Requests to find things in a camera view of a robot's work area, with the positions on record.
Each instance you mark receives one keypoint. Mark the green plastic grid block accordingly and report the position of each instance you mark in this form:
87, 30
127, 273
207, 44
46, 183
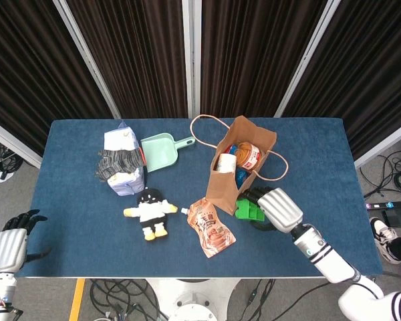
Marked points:
247, 210

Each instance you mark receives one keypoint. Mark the grey striped knit glove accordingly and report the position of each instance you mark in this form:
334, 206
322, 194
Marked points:
120, 162

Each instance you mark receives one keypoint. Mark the black foot pedal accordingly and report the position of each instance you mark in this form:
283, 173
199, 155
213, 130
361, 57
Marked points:
397, 217

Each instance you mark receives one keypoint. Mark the black and white plush doll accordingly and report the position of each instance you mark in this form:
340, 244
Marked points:
150, 214

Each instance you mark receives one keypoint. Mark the brown paper bag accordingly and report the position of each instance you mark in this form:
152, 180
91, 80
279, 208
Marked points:
222, 190

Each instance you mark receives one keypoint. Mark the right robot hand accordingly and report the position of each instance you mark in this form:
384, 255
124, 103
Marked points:
280, 210

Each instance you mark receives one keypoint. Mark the white and black sneaker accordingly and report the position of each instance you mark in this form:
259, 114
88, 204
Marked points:
384, 237

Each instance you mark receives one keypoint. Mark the white flower print paper cup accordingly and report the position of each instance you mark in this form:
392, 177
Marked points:
226, 163

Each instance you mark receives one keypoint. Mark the blue snack packet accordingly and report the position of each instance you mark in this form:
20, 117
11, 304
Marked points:
241, 176

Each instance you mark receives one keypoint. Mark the white partition frame rail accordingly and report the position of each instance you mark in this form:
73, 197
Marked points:
13, 143
387, 147

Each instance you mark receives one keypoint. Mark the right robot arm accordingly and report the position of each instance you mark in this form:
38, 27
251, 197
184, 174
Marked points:
324, 257

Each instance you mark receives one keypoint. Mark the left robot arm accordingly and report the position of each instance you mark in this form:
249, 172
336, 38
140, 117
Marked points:
1, 287

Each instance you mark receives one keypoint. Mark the orange peanut butter pouch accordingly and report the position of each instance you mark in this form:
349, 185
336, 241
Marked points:
210, 230

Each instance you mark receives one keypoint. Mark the blue felt table cover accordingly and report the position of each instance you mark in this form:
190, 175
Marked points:
87, 234

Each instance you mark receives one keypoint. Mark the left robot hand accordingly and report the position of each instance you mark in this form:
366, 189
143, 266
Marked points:
8, 249

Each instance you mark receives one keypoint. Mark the mint green plastic scoop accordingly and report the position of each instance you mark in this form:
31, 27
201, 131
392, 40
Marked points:
158, 154

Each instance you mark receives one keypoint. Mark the dark pleated curtain panel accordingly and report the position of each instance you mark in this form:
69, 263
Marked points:
247, 50
371, 67
26, 67
137, 50

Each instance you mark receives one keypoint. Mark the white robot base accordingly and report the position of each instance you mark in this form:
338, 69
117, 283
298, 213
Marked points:
194, 301

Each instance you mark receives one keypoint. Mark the yellow floor tape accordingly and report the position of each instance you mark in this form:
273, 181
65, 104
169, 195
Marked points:
77, 301

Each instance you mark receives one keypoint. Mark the white partition frame post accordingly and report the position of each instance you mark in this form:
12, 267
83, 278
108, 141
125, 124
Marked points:
92, 67
303, 67
191, 50

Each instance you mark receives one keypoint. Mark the clear tub of rubber bands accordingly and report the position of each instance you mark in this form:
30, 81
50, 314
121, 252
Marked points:
249, 154

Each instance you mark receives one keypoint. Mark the white paper scrap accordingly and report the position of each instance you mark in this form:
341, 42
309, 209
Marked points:
4, 177

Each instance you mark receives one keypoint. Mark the pale lilac tissue pack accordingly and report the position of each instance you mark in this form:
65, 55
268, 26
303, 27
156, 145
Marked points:
118, 138

